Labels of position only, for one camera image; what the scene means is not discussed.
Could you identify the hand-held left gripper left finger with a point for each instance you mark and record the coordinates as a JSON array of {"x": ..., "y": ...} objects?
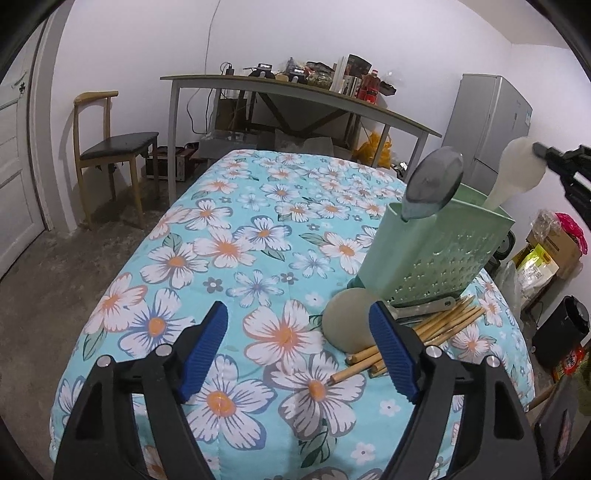
[{"x": 207, "y": 350}]

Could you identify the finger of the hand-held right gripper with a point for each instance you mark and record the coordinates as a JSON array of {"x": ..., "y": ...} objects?
[{"x": 577, "y": 161}]

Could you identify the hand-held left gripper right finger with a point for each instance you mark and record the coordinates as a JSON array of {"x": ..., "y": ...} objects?
[{"x": 392, "y": 350}]

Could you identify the pile of bamboo chopsticks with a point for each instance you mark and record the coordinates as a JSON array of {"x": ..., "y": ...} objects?
[{"x": 438, "y": 325}]

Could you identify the beige round spoon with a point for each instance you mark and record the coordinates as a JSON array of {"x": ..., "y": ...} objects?
[{"x": 346, "y": 318}]

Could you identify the white rice paddle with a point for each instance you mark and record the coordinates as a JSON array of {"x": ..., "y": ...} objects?
[{"x": 517, "y": 170}]

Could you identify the green perforated utensil holder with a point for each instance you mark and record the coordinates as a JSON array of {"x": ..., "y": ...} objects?
[{"x": 415, "y": 249}]

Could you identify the pink plastic bag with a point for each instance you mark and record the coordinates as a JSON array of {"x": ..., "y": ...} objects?
[{"x": 572, "y": 230}]

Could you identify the clear plastic bag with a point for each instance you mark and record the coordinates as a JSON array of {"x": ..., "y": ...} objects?
[{"x": 542, "y": 224}]

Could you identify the brown cardboard box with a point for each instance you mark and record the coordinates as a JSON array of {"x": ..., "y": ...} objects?
[{"x": 561, "y": 251}]

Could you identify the grey refrigerator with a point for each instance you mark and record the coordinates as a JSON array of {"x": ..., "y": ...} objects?
[{"x": 480, "y": 115}]

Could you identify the yellow green rice bag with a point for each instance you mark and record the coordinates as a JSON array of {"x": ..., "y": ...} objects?
[{"x": 535, "y": 272}]

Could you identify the floral turquoise blanket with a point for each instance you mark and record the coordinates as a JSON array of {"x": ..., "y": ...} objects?
[{"x": 231, "y": 221}]

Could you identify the white plastic bag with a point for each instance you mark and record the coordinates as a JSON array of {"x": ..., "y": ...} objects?
[{"x": 508, "y": 286}]

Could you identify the dark grey rice paddle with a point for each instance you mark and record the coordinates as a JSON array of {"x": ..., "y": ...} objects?
[{"x": 434, "y": 180}]

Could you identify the black trash bin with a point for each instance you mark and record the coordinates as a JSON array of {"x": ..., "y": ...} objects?
[{"x": 561, "y": 332}]

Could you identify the orange packet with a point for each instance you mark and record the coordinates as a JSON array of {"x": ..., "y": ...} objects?
[{"x": 570, "y": 362}]

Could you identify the black tray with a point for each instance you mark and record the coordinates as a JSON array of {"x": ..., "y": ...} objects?
[{"x": 388, "y": 88}]

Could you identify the yellow plastic bag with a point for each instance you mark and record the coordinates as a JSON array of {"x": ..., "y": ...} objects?
[{"x": 374, "y": 147}]

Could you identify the cardboard box with clear cover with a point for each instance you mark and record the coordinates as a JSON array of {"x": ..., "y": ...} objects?
[{"x": 221, "y": 143}]

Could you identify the wooden desk with metal legs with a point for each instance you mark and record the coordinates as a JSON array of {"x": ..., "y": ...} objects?
[{"x": 172, "y": 138}]

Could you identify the red drink bottles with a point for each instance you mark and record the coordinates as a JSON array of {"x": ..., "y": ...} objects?
[{"x": 369, "y": 87}]

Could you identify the white sack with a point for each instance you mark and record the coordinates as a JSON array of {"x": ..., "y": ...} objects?
[{"x": 286, "y": 141}]

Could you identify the wooden chair with black seat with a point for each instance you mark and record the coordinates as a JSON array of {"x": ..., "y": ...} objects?
[{"x": 117, "y": 145}]

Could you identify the black printed box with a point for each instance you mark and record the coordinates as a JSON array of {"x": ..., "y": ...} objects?
[{"x": 359, "y": 64}]

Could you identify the white tube container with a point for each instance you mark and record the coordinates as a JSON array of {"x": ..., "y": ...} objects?
[{"x": 341, "y": 74}]

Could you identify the white door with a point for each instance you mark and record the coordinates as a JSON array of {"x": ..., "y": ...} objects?
[{"x": 14, "y": 184}]

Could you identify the glass jar of green pickles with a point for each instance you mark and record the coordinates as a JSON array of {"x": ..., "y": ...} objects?
[{"x": 319, "y": 79}]

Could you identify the black power adapter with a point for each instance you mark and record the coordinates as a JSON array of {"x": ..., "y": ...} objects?
[{"x": 227, "y": 70}]

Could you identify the black device with screen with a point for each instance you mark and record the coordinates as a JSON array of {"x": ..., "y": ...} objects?
[
  {"x": 295, "y": 74},
  {"x": 264, "y": 69}
]

